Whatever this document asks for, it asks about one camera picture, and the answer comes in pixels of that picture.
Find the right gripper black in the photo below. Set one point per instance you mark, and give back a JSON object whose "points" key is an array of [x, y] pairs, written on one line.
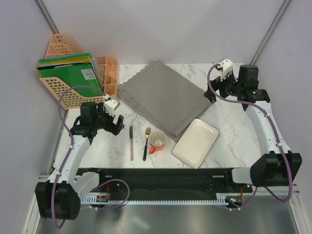
{"points": [[216, 84]]}

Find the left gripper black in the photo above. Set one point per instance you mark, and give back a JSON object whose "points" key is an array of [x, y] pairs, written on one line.
{"points": [[114, 128]]}

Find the knife pink handle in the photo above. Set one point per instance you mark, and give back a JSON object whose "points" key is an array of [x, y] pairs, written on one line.
{"points": [[131, 143]]}

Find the gold fork green handle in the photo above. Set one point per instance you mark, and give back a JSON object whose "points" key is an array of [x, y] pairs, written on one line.
{"points": [[147, 133]]}

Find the grey placemat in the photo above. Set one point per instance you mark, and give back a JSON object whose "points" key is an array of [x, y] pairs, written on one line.
{"points": [[165, 98]]}

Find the orange mug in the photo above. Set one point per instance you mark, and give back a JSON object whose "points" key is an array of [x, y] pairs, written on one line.
{"points": [[157, 140]]}

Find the white rectangular plate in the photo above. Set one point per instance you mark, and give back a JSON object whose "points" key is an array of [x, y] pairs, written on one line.
{"points": [[195, 143]]}

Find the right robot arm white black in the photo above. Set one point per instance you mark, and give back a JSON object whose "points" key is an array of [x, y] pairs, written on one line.
{"points": [[278, 165]]}

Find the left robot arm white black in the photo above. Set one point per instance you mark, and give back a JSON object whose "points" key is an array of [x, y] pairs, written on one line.
{"points": [[60, 196]]}

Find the peach file organizer rack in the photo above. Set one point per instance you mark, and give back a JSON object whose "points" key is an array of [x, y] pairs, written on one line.
{"points": [[106, 69]]}

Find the green folder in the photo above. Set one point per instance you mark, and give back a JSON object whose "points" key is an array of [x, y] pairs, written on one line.
{"points": [[72, 74]]}

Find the yellow folder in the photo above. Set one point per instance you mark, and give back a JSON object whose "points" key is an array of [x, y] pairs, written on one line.
{"points": [[85, 57]]}

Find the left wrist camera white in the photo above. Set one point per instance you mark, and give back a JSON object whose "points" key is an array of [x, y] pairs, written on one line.
{"points": [[110, 106]]}

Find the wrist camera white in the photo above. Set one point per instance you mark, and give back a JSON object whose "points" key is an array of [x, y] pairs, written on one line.
{"points": [[110, 106], [225, 67]]}

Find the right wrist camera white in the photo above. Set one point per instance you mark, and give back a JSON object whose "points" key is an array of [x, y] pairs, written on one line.
{"points": [[225, 67]]}

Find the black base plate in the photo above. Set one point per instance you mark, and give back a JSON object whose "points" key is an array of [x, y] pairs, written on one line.
{"points": [[175, 183]]}

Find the aluminium rail profile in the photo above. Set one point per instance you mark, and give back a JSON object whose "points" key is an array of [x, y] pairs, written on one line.
{"points": [[278, 191]]}

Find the white cable duct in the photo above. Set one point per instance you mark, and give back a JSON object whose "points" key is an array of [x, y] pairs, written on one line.
{"points": [[111, 199]]}

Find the right aluminium frame post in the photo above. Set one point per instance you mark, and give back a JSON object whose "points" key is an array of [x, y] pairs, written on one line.
{"points": [[272, 27]]}

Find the aluminium frame post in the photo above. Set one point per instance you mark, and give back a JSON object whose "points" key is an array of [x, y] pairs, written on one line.
{"points": [[47, 16], [272, 27]]}

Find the left aluminium frame post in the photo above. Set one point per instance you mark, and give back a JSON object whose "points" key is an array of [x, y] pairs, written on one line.
{"points": [[47, 16]]}

